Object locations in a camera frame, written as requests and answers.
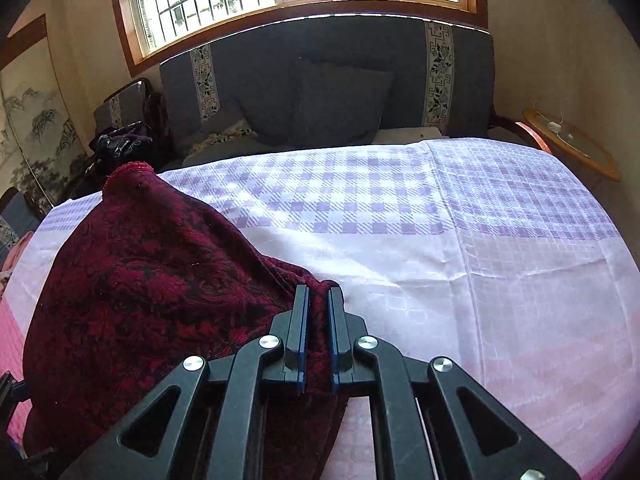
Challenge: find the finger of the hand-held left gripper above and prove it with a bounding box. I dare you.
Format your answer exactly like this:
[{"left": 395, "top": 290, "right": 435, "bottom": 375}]
[{"left": 0, "top": 370, "right": 27, "bottom": 406}]

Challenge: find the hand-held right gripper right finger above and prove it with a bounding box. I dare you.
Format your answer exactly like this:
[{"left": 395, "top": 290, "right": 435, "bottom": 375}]
[{"left": 327, "top": 287, "right": 582, "bottom": 480}]

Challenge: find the painted folding screen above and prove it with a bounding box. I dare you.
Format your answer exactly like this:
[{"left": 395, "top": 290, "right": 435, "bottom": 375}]
[{"left": 0, "top": 12, "right": 94, "bottom": 211}]

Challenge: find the white charger with cable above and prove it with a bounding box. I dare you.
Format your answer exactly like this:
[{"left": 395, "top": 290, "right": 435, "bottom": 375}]
[{"left": 531, "top": 101, "right": 576, "bottom": 141}]

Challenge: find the glass topped wooden side table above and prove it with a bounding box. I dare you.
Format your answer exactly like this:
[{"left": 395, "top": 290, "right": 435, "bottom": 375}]
[{"left": 514, "top": 107, "right": 622, "bottom": 184}]

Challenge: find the dark red patterned garment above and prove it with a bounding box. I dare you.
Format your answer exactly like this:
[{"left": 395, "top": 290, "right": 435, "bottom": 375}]
[{"left": 22, "top": 162, "right": 351, "bottom": 480}]

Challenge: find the grey sofa with patterned stripes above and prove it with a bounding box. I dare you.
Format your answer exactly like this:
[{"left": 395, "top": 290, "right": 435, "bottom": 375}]
[{"left": 159, "top": 16, "right": 497, "bottom": 172}]

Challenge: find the large grey cushion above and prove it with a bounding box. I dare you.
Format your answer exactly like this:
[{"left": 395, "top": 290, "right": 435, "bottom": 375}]
[{"left": 292, "top": 57, "right": 396, "bottom": 147}]

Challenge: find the black bag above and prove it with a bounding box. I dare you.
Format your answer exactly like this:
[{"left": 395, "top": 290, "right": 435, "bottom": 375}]
[{"left": 89, "top": 121, "right": 153, "bottom": 167}]

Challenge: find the small grey cushion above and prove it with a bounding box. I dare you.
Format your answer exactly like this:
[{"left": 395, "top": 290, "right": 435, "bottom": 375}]
[{"left": 187, "top": 97, "right": 253, "bottom": 143}]

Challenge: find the pink checked blanket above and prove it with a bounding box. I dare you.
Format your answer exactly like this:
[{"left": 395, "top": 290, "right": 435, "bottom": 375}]
[{"left": 0, "top": 137, "right": 640, "bottom": 480}]

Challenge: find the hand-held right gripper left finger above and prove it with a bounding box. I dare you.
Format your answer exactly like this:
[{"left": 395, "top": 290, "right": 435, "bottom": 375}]
[{"left": 60, "top": 285, "right": 310, "bottom": 480}]

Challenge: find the cream lace cloth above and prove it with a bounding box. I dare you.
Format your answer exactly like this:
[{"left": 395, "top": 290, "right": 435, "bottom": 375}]
[{"left": 187, "top": 119, "right": 259, "bottom": 162}]

